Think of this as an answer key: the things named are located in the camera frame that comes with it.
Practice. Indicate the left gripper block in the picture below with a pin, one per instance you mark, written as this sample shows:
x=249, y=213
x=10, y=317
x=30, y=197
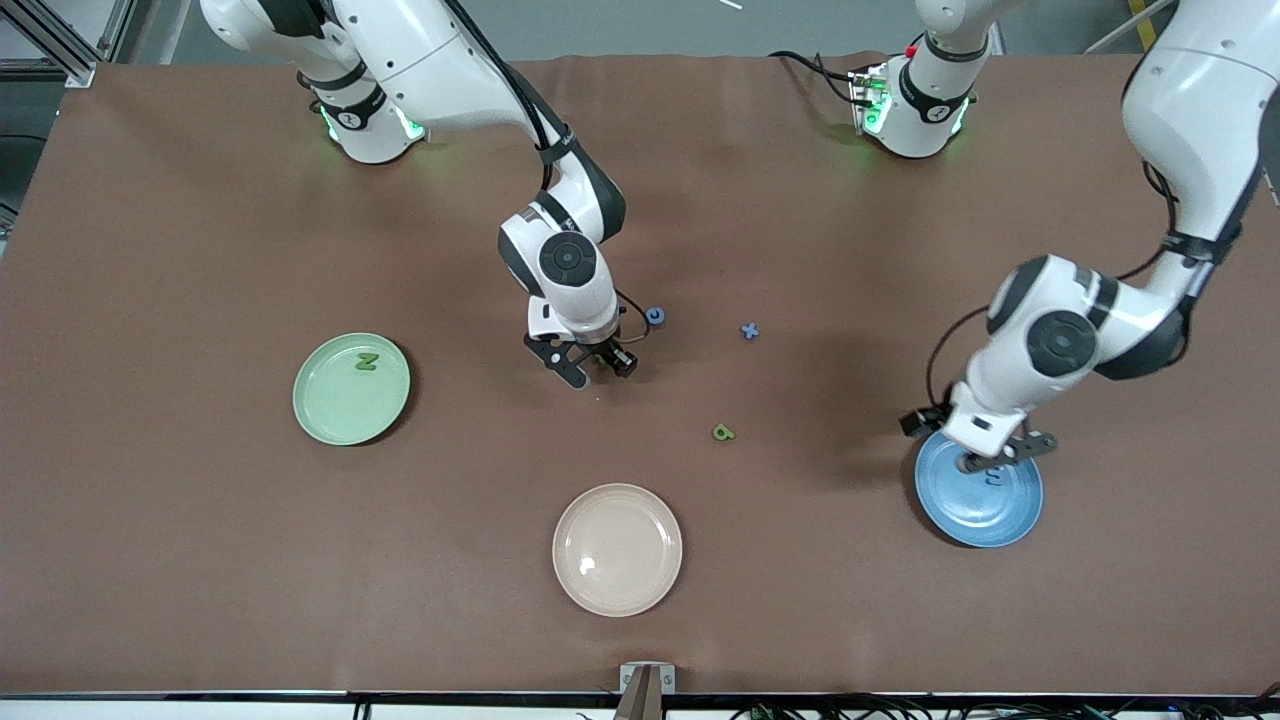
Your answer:
x=932, y=415

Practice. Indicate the aluminium frame profile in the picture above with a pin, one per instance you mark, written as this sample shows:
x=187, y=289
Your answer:
x=70, y=68

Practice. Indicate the brown table cover sheet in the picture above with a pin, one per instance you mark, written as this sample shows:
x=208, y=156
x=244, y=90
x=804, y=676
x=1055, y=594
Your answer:
x=200, y=550

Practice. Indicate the blue letter C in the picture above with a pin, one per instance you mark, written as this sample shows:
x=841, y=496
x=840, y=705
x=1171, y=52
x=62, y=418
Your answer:
x=648, y=317

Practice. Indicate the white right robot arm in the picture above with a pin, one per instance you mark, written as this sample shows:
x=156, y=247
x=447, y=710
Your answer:
x=420, y=60

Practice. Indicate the green plate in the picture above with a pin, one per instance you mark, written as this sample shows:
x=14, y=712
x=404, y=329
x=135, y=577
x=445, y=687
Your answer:
x=340, y=410

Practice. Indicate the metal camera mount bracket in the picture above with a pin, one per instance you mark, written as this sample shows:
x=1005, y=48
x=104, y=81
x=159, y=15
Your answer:
x=647, y=682

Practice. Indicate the green letter N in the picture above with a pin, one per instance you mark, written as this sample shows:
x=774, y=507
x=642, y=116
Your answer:
x=366, y=361

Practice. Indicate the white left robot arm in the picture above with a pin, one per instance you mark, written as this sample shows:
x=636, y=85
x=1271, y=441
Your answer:
x=1200, y=100

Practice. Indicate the beige plate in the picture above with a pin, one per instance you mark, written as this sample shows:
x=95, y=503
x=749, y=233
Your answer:
x=617, y=550

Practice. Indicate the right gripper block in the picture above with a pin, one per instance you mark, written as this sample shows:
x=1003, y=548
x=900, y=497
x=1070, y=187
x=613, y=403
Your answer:
x=607, y=351

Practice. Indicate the blue plate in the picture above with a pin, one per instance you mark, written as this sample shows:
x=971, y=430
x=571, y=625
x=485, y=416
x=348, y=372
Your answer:
x=985, y=515

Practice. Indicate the silver base connector plate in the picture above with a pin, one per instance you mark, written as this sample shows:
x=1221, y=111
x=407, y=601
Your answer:
x=868, y=100

